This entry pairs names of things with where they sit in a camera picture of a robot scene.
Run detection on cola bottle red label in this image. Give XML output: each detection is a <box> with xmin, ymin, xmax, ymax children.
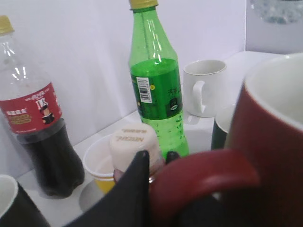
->
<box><xmin>0</xmin><ymin>15</ymin><xmax>84</xmax><ymax>198</ymax></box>

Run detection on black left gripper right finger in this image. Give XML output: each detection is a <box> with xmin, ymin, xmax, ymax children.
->
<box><xmin>166</xmin><ymin>151</ymin><xmax>179</xmax><ymax>164</ymax></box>

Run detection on dark red mug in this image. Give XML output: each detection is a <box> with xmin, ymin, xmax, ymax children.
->
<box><xmin>150</xmin><ymin>53</ymin><xmax>303</xmax><ymax>227</ymax></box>

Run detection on yellow paper cup stack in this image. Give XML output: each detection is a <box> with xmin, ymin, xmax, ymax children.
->
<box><xmin>83</xmin><ymin>134</ymin><xmax>115</xmax><ymax>194</ymax></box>

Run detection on green soda bottle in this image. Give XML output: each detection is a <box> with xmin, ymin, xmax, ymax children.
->
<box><xmin>128</xmin><ymin>0</ymin><xmax>189</xmax><ymax>157</ymax></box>

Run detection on white ceramic mug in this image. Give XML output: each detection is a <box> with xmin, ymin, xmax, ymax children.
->
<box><xmin>183</xmin><ymin>60</ymin><xmax>228</xmax><ymax>117</ymax></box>

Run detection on black tapered mug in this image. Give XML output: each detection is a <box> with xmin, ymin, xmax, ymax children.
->
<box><xmin>0</xmin><ymin>175</ymin><xmax>50</xmax><ymax>227</ymax></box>

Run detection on brown Nescafe coffee bottle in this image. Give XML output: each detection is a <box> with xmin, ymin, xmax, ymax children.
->
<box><xmin>109</xmin><ymin>122</ymin><xmax>165</xmax><ymax>183</ymax></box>

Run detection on dark grey round mug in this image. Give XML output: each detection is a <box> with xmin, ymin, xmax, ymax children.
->
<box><xmin>211</xmin><ymin>104</ymin><xmax>236</xmax><ymax>150</ymax></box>

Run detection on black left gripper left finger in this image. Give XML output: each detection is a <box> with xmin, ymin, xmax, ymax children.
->
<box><xmin>67</xmin><ymin>150</ymin><xmax>151</xmax><ymax>227</ymax></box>

